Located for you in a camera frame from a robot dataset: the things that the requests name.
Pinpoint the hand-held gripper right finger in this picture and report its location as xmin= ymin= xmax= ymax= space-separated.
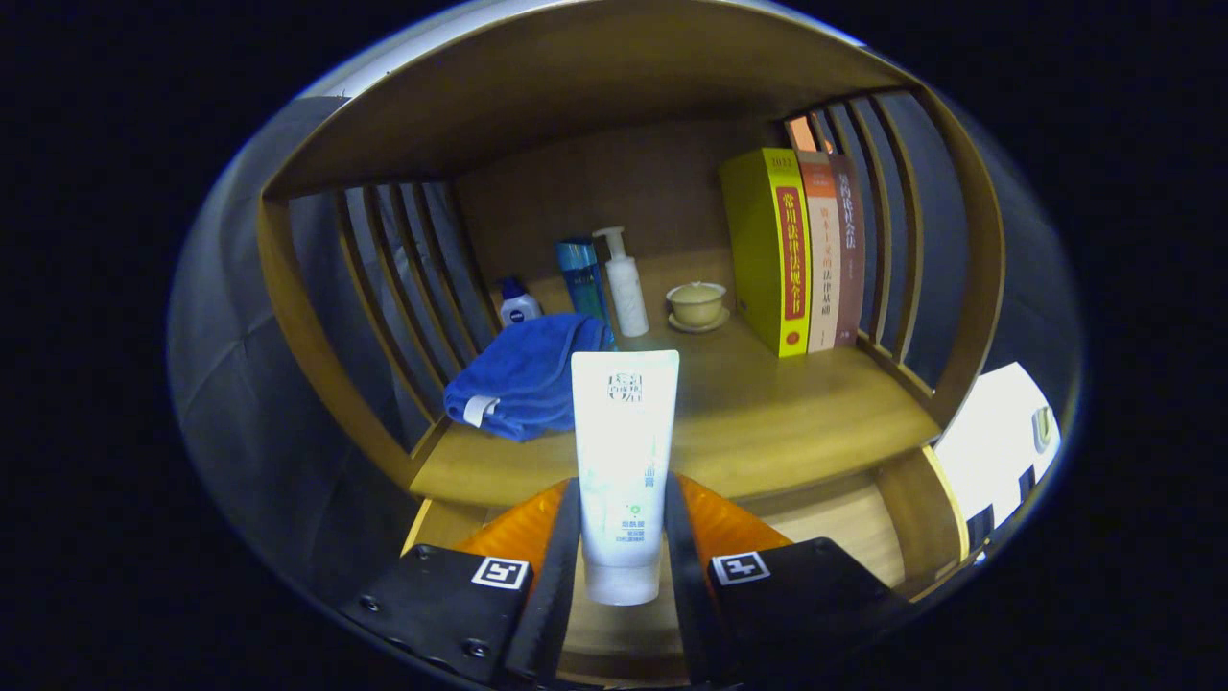
xmin=664 ymin=472 xmax=912 ymax=687

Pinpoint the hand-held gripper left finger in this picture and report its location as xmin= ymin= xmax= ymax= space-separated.
xmin=336 ymin=477 xmax=584 ymax=687

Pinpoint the wooden drawer with black knob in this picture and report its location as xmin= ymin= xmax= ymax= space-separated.
xmin=401 ymin=446 xmax=970 ymax=687

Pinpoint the white facial cleanser tube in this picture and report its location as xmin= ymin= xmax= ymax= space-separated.
xmin=571 ymin=349 xmax=681 ymax=608

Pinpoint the wooden countertop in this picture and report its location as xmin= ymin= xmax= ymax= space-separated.
xmin=408 ymin=245 xmax=943 ymax=510

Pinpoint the white side cabinet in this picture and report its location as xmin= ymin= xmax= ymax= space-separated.
xmin=933 ymin=361 xmax=1063 ymax=562

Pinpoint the wooden cabinet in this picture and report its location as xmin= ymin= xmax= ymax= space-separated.
xmin=254 ymin=0 xmax=1006 ymax=500

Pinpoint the blue folded towel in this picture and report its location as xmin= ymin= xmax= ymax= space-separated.
xmin=443 ymin=313 xmax=615 ymax=443

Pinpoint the small white blue-capped bottle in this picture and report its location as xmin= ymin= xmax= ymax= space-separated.
xmin=498 ymin=276 xmax=543 ymax=327

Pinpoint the beige lidded teacup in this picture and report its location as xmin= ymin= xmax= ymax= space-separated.
xmin=666 ymin=281 xmax=730 ymax=334

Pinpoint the white pump bottle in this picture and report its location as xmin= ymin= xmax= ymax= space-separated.
xmin=592 ymin=226 xmax=650 ymax=339

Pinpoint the tall blue bottle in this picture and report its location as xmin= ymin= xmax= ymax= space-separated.
xmin=555 ymin=238 xmax=615 ymax=348

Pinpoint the thick yellow book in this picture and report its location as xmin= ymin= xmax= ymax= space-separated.
xmin=719 ymin=147 xmax=813 ymax=359

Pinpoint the orange and cream book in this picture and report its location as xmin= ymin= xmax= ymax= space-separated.
xmin=796 ymin=150 xmax=843 ymax=354

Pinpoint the brown book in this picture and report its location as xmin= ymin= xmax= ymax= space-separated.
xmin=830 ymin=154 xmax=866 ymax=348

